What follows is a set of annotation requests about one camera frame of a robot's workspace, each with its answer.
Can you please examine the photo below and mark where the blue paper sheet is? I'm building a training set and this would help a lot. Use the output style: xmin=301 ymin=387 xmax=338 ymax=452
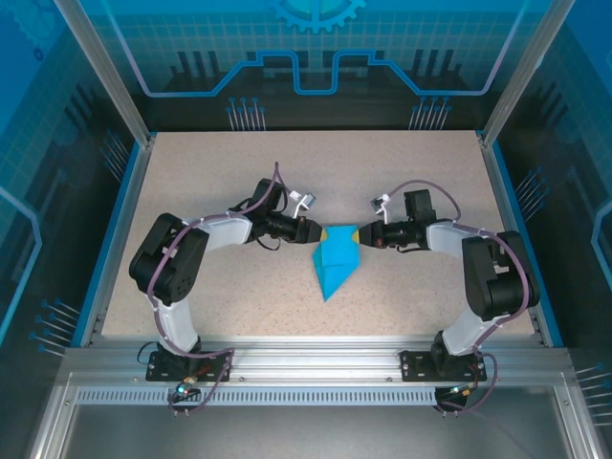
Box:
xmin=311 ymin=223 xmax=361 ymax=302

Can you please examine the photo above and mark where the blue trim strip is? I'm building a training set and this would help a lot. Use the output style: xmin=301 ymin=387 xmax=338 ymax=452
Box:
xmin=70 ymin=141 xmax=145 ymax=349

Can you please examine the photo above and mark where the blue gear print panel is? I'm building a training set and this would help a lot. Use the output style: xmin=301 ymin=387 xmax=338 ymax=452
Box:
xmin=78 ymin=0 xmax=556 ymax=133

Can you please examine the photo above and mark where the blue circuit print panel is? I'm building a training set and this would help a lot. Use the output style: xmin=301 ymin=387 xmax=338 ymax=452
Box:
xmin=0 ymin=0 xmax=142 ymax=459
xmin=494 ymin=0 xmax=612 ymax=459

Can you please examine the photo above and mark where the aluminium side rail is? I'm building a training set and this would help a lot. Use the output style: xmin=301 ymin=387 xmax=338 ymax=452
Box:
xmin=479 ymin=131 xmax=549 ymax=349
xmin=78 ymin=133 xmax=158 ymax=349

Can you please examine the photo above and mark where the wide aluminium frame beam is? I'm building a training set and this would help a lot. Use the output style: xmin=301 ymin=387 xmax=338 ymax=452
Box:
xmin=61 ymin=334 xmax=573 ymax=386

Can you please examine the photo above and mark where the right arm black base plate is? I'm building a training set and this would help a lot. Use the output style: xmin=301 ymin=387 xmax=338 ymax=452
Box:
xmin=399 ymin=349 xmax=489 ymax=383

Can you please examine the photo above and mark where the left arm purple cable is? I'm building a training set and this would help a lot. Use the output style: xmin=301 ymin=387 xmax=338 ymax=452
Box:
xmin=146 ymin=161 xmax=288 ymax=417

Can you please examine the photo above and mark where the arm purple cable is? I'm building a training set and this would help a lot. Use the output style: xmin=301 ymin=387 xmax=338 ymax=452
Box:
xmin=382 ymin=179 xmax=532 ymax=417
xmin=146 ymin=161 xmax=288 ymax=417

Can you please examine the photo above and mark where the slotted grey cable duct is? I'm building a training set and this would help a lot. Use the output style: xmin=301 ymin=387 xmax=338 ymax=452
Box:
xmin=75 ymin=387 xmax=440 ymax=407

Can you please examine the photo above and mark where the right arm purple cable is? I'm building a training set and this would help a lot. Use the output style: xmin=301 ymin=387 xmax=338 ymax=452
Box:
xmin=382 ymin=179 xmax=532 ymax=417

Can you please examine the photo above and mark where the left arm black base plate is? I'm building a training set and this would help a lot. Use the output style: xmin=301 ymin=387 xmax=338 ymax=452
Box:
xmin=145 ymin=347 xmax=231 ymax=383

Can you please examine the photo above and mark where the aluminium frame post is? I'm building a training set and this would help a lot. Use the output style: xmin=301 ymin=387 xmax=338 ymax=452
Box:
xmin=51 ymin=0 xmax=158 ymax=150
xmin=479 ymin=0 xmax=579 ymax=150

